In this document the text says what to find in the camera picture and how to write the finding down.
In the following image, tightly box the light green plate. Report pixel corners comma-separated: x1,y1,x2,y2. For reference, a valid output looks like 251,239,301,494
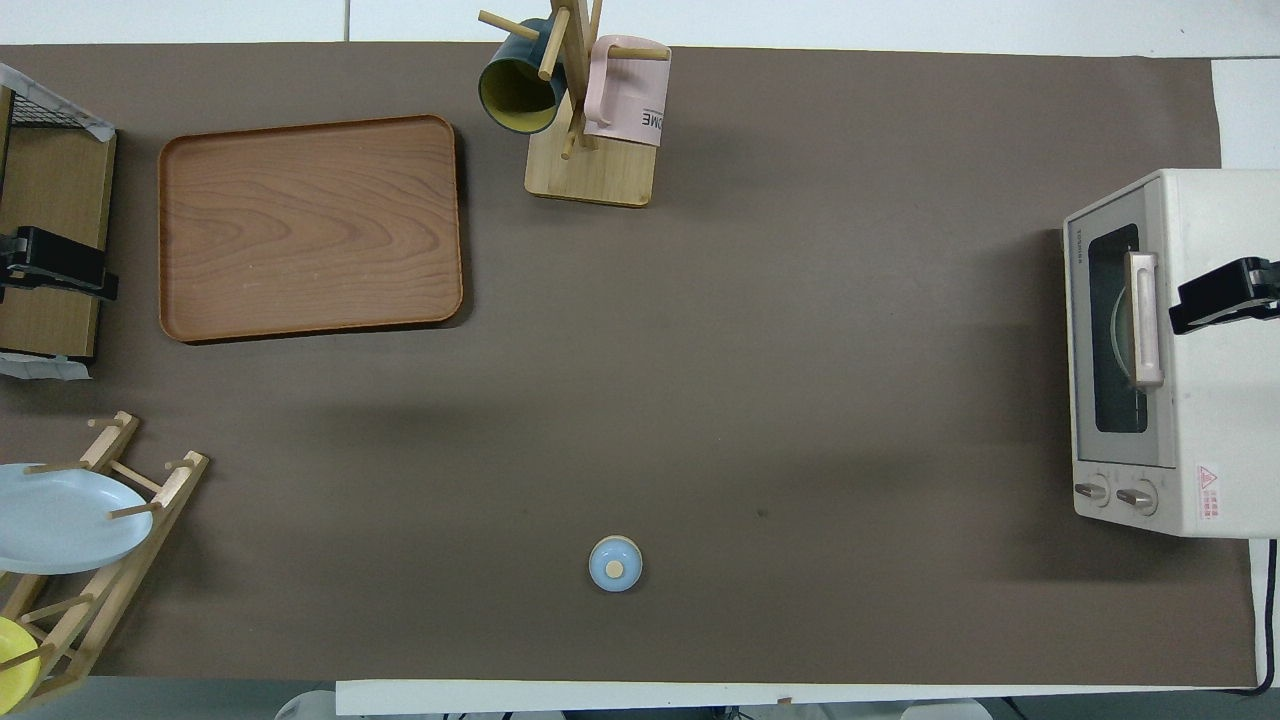
1111,288,1131,388

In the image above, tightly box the oven door with handle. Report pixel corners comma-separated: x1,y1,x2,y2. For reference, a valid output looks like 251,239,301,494
1065,195,1177,469

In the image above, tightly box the white toaster oven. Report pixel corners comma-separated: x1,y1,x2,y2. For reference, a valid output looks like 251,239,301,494
1062,168,1280,539

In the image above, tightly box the wooden shelf box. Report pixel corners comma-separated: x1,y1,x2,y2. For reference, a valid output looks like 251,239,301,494
0,85,118,361

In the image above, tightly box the clear plastic wrap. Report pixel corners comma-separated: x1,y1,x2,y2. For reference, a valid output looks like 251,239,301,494
0,350,93,382

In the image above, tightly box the light blue plate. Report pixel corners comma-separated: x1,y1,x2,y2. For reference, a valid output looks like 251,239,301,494
0,463,154,576

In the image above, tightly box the brown wooden tray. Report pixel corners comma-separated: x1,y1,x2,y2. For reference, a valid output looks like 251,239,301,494
158,114,465,345

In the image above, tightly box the wooden dish rack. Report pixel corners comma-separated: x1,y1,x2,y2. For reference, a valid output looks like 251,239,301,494
0,410,211,713

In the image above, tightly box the yellow plate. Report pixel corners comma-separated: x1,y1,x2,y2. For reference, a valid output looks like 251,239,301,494
0,616,43,709

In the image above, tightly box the dark teal mug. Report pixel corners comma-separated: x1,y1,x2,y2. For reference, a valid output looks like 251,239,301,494
478,18,568,136

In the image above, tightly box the wooden mug tree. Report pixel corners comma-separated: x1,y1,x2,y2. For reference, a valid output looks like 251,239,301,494
478,0,671,209

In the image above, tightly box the brown table mat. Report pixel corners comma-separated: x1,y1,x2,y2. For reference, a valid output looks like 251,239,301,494
0,42,1259,691

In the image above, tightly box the pink mug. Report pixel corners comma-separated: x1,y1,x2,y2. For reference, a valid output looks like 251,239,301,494
583,35,672,149

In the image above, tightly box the black wire basket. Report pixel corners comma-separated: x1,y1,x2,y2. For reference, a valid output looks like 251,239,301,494
0,62,114,131

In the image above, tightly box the black oven power cord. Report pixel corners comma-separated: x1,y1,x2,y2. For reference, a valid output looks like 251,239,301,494
1228,538,1280,698

